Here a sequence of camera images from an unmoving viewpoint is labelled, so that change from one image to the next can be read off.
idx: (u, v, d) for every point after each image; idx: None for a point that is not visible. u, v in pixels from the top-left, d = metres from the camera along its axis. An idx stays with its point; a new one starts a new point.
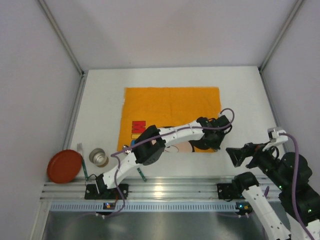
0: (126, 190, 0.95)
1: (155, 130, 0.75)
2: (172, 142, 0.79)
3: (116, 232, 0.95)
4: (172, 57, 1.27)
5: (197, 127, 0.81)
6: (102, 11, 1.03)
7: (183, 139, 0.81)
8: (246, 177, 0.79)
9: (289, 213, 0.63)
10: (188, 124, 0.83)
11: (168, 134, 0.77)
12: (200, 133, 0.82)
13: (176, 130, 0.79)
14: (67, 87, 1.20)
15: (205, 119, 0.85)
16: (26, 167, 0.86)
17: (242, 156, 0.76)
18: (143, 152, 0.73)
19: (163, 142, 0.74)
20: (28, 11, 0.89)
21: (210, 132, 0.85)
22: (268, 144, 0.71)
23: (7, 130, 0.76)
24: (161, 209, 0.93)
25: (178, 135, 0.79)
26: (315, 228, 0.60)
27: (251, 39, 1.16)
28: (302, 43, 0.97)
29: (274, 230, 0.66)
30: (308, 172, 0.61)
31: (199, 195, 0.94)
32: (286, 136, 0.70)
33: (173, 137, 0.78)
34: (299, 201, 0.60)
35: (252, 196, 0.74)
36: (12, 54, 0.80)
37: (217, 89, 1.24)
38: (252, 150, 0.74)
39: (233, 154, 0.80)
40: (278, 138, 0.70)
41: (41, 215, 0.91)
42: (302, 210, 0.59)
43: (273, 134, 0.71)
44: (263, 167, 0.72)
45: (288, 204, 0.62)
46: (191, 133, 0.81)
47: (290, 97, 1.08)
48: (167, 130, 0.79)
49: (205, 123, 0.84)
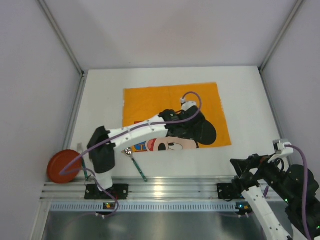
0: (126, 190, 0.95)
1: (104, 132, 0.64)
2: (126, 145, 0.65)
3: (116, 232, 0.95)
4: (172, 57, 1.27)
5: (157, 124, 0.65)
6: (102, 10, 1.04)
7: (143, 139, 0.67)
8: (246, 179, 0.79)
9: (295, 226, 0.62)
10: (148, 121, 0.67)
11: (119, 136, 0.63)
12: (163, 130, 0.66)
13: (130, 129, 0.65)
14: (67, 87, 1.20)
15: (171, 112, 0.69)
16: (26, 167, 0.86)
17: (247, 168, 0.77)
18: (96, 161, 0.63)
19: (113, 146, 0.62)
20: (28, 11, 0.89)
21: (178, 127, 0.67)
22: (273, 156, 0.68)
23: (6, 129, 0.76)
24: (160, 209, 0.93)
25: (133, 135, 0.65)
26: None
27: (252, 38, 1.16)
28: (302, 41, 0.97)
29: (273, 232, 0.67)
30: (315, 185, 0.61)
31: (198, 195, 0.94)
32: (292, 148, 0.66)
33: (126, 139, 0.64)
34: (308, 217, 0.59)
35: (252, 197, 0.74)
36: (12, 53, 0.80)
37: (215, 84, 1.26)
38: (257, 162, 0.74)
39: (238, 167, 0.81)
40: (284, 150, 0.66)
41: (41, 215, 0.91)
42: (311, 226, 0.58)
43: (278, 146, 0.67)
44: (268, 180, 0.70)
45: (295, 218, 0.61)
46: (150, 131, 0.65)
47: (290, 97, 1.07)
48: (120, 131, 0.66)
49: (170, 118, 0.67)
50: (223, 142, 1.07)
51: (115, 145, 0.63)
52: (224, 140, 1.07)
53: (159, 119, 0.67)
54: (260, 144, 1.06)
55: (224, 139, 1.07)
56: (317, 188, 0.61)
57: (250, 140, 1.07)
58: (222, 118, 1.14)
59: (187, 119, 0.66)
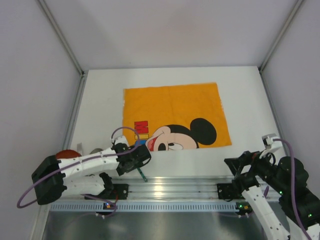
0: (126, 190, 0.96)
1: (54, 162, 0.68)
2: (75, 175, 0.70)
3: (116, 232, 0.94)
4: (173, 56, 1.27)
5: (109, 156, 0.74)
6: (102, 10, 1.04)
7: (93, 169, 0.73)
8: (246, 178, 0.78)
9: (290, 218, 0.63)
10: (100, 152, 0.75)
11: (70, 167, 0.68)
12: (114, 163, 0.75)
13: (82, 160, 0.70)
14: (67, 87, 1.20)
15: (123, 145, 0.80)
16: (27, 167, 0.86)
17: (240, 165, 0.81)
18: (42, 192, 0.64)
19: (62, 177, 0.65)
20: (28, 11, 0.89)
21: (128, 160, 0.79)
22: (264, 151, 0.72)
23: (7, 128, 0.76)
24: (161, 209, 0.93)
25: (84, 166, 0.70)
26: (315, 232, 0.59)
27: (252, 39, 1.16)
28: (302, 41, 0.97)
29: (274, 231, 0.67)
30: (304, 174, 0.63)
31: (198, 195, 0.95)
32: (280, 142, 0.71)
33: (77, 169, 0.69)
34: (299, 205, 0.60)
35: (252, 197, 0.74)
36: (12, 53, 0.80)
37: (215, 84, 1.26)
38: (249, 159, 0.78)
39: (233, 166, 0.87)
40: (273, 144, 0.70)
41: (41, 215, 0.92)
42: (302, 215, 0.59)
43: (267, 141, 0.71)
44: (262, 174, 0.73)
45: (288, 208, 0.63)
46: (102, 162, 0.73)
47: (290, 97, 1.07)
48: (71, 160, 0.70)
49: (122, 150, 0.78)
50: (223, 142, 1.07)
51: (65, 175, 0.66)
52: (223, 140, 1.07)
53: (112, 152, 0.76)
54: (261, 144, 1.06)
55: (224, 139, 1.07)
56: (307, 178, 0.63)
57: (250, 139, 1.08)
58: (222, 118, 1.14)
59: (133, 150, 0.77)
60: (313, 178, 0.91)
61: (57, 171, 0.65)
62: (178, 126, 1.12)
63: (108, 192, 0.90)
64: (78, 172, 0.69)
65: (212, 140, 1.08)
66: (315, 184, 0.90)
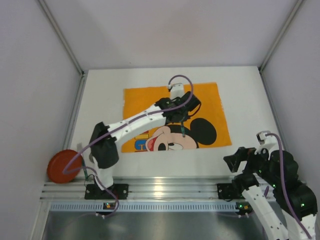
0: (126, 190, 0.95)
1: (103, 128, 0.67)
2: (126, 138, 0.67)
3: (116, 232, 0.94)
4: (173, 56, 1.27)
5: (155, 113, 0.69)
6: (102, 10, 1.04)
7: (141, 130, 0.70)
8: (246, 177, 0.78)
9: (284, 211, 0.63)
10: (145, 112, 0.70)
11: (118, 129, 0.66)
12: (160, 119, 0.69)
13: (128, 121, 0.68)
14: (67, 86, 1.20)
15: (166, 100, 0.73)
16: (26, 167, 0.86)
17: (236, 161, 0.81)
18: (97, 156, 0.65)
19: (114, 140, 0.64)
20: (28, 11, 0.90)
21: (175, 113, 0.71)
22: (259, 147, 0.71)
23: (7, 128, 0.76)
24: (161, 210, 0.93)
25: (132, 127, 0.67)
26: (310, 223, 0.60)
27: (252, 39, 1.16)
28: (302, 41, 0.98)
29: (274, 231, 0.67)
30: (294, 164, 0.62)
31: (198, 195, 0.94)
32: (273, 137, 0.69)
33: (126, 131, 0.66)
34: (292, 196, 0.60)
35: (252, 196, 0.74)
36: (12, 53, 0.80)
37: (215, 84, 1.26)
38: (244, 154, 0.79)
39: (230, 162, 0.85)
40: (266, 139, 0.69)
41: (41, 214, 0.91)
42: (295, 205, 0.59)
43: (260, 136, 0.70)
44: (257, 169, 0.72)
45: (281, 200, 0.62)
46: (149, 121, 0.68)
47: (290, 96, 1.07)
48: (119, 124, 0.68)
49: (166, 105, 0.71)
50: (223, 142, 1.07)
51: (116, 138, 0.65)
52: (224, 140, 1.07)
53: (155, 109, 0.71)
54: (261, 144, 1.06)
55: (224, 139, 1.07)
56: (297, 168, 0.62)
57: (250, 139, 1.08)
58: (222, 118, 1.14)
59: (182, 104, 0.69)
60: (314, 178, 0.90)
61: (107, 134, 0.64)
62: (179, 126, 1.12)
63: (109, 191, 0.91)
64: (128, 133, 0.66)
65: (212, 140, 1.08)
66: (315, 183, 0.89)
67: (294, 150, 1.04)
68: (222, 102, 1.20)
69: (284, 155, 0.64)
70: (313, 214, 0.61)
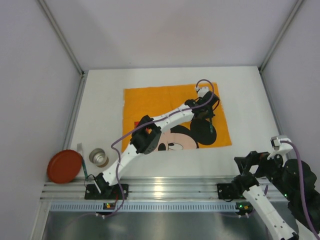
0: (126, 190, 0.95)
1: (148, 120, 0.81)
2: (165, 128, 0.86)
3: (116, 232, 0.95)
4: (174, 56, 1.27)
5: (186, 110, 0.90)
6: (102, 11, 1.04)
7: (175, 123, 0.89)
8: (246, 179, 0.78)
9: (300, 222, 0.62)
10: (178, 109, 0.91)
11: (161, 120, 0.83)
12: (190, 114, 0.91)
13: (167, 115, 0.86)
14: (67, 87, 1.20)
15: (192, 100, 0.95)
16: (26, 167, 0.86)
17: (247, 165, 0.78)
18: (142, 141, 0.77)
19: (159, 128, 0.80)
20: (28, 11, 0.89)
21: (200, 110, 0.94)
22: (272, 152, 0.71)
23: (6, 128, 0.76)
24: (161, 210, 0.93)
25: (171, 119, 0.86)
26: None
27: (252, 39, 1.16)
28: (302, 42, 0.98)
29: (278, 229, 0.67)
30: (312, 177, 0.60)
31: (198, 195, 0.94)
32: (289, 144, 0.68)
33: (167, 122, 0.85)
34: (310, 209, 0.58)
35: (254, 197, 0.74)
36: (12, 54, 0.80)
37: (215, 84, 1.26)
38: (255, 158, 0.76)
39: (240, 164, 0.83)
40: (281, 145, 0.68)
41: (41, 215, 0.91)
42: (314, 219, 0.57)
43: (275, 142, 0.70)
44: (268, 175, 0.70)
45: (298, 212, 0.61)
46: (182, 115, 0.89)
47: (290, 97, 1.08)
48: (160, 117, 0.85)
49: (193, 104, 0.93)
50: (223, 142, 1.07)
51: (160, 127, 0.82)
52: (224, 141, 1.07)
53: (184, 107, 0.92)
54: (261, 144, 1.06)
55: (224, 140, 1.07)
56: (314, 181, 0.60)
57: (250, 139, 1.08)
58: (222, 118, 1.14)
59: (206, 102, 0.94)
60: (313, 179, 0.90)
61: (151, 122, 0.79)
62: (178, 126, 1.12)
63: (109, 191, 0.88)
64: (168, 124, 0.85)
65: (212, 140, 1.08)
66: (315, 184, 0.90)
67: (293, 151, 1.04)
68: (223, 102, 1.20)
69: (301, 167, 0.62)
70: None
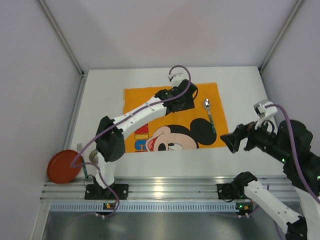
0: (126, 190, 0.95)
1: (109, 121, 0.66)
2: (131, 130, 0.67)
3: (116, 232, 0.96)
4: (173, 57, 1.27)
5: (156, 104, 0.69)
6: (102, 10, 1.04)
7: (143, 121, 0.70)
8: (246, 177, 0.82)
9: (297, 186, 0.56)
10: (146, 103, 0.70)
11: (124, 121, 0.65)
12: (162, 109, 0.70)
13: (132, 113, 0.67)
14: (67, 86, 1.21)
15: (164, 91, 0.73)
16: (26, 167, 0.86)
17: (236, 141, 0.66)
18: (104, 145, 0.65)
19: (121, 131, 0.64)
20: (28, 11, 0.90)
21: (175, 103, 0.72)
22: (259, 120, 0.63)
23: (7, 127, 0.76)
24: (161, 210, 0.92)
25: (136, 118, 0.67)
26: None
27: (252, 40, 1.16)
28: (301, 41, 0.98)
29: (282, 215, 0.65)
30: (308, 135, 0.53)
31: (198, 196, 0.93)
32: (274, 108, 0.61)
33: (131, 123, 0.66)
34: (306, 170, 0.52)
35: (254, 190, 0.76)
36: (12, 53, 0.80)
37: (215, 84, 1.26)
38: (244, 131, 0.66)
39: (228, 142, 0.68)
40: (267, 111, 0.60)
41: (41, 215, 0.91)
42: (311, 179, 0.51)
43: (259, 109, 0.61)
44: (260, 145, 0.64)
45: (294, 175, 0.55)
46: (151, 111, 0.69)
47: (290, 96, 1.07)
48: (123, 116, 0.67)
49: (165, 96, 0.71)
50: (223, 142, 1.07)
51: (122, 130, 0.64)
52: None
53: (155, 100, 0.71)
54: None
55: None
56: (311, 138, 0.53)
57: None
58: (222, 118, 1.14)
59: (181, 93, 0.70)
60: None
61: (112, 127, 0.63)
62: (178, 126, 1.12)
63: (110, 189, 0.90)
64: (133, 125, 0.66)
65: (212, 140, 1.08)
66: None
67: None
68: (222, 102, 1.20)
69: (295, 127, 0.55)
70: None
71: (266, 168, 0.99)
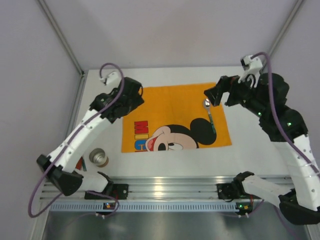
0: (126, 190, 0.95)
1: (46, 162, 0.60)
2: (73, 158, 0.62)
3: (116, 232, 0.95)
4: (173, 57, 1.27)
5: (91, 120, 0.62)
6: (102, 10, 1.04)
7: (86, 142, 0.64)
8: (243, 175, 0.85)
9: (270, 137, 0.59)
10: (81, 121, 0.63)
11: (60, 156, 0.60)
12: (101, 122, 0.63)
13: (67, 142, 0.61)
14: (67, 86, 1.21)
15: (101, 97, 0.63)
16: (26, 166, 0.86)
17: (218, 94, 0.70)
18: (57, 185, 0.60)
19: (62, 167, 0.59)
20: (28, 11, 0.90)
21: (116, 108, 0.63)
22: (243, 74, 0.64)
23: (7, 128, 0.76)
24: (161, 209, 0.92)
25: (73, 146, 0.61)
26: (306, 146, 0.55)
27: (252, 39, 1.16)
28: (301, 42, 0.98)
29: (274, 191, 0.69)
30: (285, 86, 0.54)
31: (198, 196, 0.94)
32: (259, 61, 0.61)
33: (69, 153, 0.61)
34: (280, 120, 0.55)
35: (249, 181, 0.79)
36: (12, 53, 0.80)
37: (215, 84, 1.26)
38: (227, 85, 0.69)
39: (211, 95, 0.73)
40: (252, 63, 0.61)
41: (41, 215, 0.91)
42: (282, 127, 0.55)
43: (245, 61, 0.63)
44: (240, 100, 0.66)
45: (268, 125, 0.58)
46: (89, 130, 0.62)
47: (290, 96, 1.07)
48: (60, 148, 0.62)
49: (102, 104, 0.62)
50: (223, 142, 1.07)
51: (62, 167, 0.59)
52: (224, 140, 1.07)
53: (92, 114, 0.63)
54: (261, 144, 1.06)
55: (224, 139, 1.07)
56: (288, 90, 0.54)
57: (250, 139, 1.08)
58: (222, 118, 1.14)
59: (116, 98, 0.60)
60: None
61: (50, 167, 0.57)
62: (179, 126, 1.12)
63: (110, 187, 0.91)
64: (73, 154, 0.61)
65: (212, 140, 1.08)
66: None
67: None
68: (223, 102, 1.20)
69: (274, 78, 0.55)
70: (305, 135, 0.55)
71: (266, 168, 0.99)
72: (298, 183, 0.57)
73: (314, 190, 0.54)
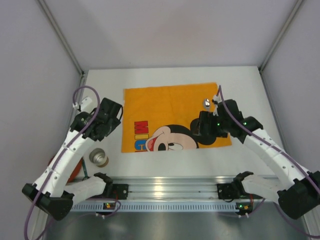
0: (126, 190, 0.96)
1: (33, 191, 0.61)
2: (61, 182, 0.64)
3: (116, 232, 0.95)
4: (173, 57, 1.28)
5: (73, 142, 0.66)
6: (102, 10, 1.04)
7: (72, 164, 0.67)
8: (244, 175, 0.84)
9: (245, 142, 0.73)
10: (64, 144, 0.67)
11: (46, 182, 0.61)
12: (84, 142, 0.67)
13: (51, 168, 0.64)
14: (67, 86, 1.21)
15: (80, 117, 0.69)
16: (26, 166, 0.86)
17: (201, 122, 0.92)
18: (47, 211, 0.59)
19: (49, 193, 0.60)
20: (28, 11, 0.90)
21: (96, 126, 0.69)
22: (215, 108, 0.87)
23: (7, 127, 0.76)
24: (161, 209, 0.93)
25: (59, 170, 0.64)
26: (264, 135, 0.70)
27: (252, 40, 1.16)
28: (301, 42, 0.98)
29: (273, 187, 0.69)
30: (231, 100, 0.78)
31: (198, 195, 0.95)
32: None
33: (55, 178, 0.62)
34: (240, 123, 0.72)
35: (249, 179, 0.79)
36: (12, 53, 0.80)
37: (215, 84, 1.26)
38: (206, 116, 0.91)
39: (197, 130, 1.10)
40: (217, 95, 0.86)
41: (41, 215, 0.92)
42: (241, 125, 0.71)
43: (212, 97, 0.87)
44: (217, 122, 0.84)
45: (236, 132, 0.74)
46: (73, 151, 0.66)
47: (290, 96, 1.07)
48: (45, 175, 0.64)
49: (82, 123, 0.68)
50: (223, 142, 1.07)
51: (49, 193, 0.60)
52: (223, 141, 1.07)
53: (73, 135, 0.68)
54: None
55: (224, 139, 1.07)
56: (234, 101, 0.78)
57: None
58: None
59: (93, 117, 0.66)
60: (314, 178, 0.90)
61: (38, 195, 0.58)
62: (178, 126, 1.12)
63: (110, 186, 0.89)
64: (59, 179, 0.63)
65: (212, 140, 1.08)
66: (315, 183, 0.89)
67: (293, 150, 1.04)
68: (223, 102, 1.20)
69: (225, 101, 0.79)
70: (262, 128, 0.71)
71: (266, 168, 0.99)
72: (276, 168, 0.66)
73: (284, 166, 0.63)
